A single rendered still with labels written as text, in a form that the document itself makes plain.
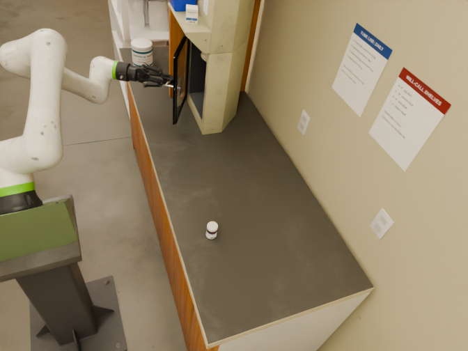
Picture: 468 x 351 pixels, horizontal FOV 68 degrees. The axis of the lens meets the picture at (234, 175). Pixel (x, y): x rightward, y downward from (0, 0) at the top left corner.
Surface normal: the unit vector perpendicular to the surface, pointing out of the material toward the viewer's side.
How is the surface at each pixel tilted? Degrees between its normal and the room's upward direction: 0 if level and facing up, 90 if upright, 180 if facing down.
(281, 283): 0
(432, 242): 90
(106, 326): 0
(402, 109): 90
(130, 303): 0
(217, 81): 90
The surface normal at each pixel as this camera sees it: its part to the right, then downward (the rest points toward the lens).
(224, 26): 0.35, 0.71
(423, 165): -0.93, 0.17
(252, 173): 0.13, -0.69
